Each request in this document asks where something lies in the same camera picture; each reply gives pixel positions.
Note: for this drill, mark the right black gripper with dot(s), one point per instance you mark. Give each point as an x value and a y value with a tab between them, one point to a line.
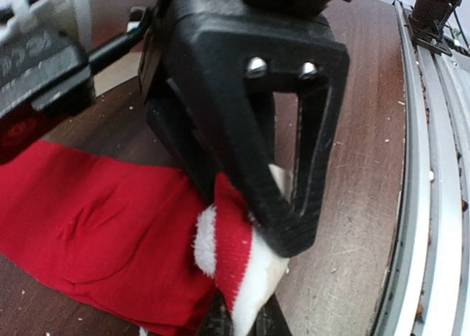
235	48

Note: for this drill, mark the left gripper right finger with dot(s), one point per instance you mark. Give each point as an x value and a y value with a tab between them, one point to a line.
271	321

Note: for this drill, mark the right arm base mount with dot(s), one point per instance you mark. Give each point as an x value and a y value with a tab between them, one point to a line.
427	21

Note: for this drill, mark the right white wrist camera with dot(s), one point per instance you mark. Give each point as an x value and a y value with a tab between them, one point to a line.
44	63

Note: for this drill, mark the red sock with striped cuff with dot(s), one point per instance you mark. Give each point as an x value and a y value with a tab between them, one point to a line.
135	241

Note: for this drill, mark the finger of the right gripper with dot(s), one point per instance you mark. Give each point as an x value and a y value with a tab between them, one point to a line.
237	138

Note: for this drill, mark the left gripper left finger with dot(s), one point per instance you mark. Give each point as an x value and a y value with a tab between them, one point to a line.
217	321

